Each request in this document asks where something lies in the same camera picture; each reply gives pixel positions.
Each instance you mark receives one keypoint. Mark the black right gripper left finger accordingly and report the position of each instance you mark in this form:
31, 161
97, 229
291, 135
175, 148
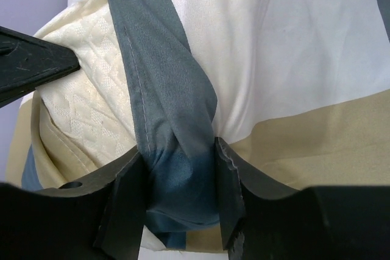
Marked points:
98, 216

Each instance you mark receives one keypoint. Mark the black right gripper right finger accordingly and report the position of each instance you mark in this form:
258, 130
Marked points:
261, 218

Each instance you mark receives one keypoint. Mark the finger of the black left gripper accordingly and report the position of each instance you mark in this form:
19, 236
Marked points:
28, 62

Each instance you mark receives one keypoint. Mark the white pillow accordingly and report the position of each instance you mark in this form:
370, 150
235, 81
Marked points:
87, 119

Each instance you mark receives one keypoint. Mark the blue beige white checked pillowcase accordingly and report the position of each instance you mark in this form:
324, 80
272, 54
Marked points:
299, 89

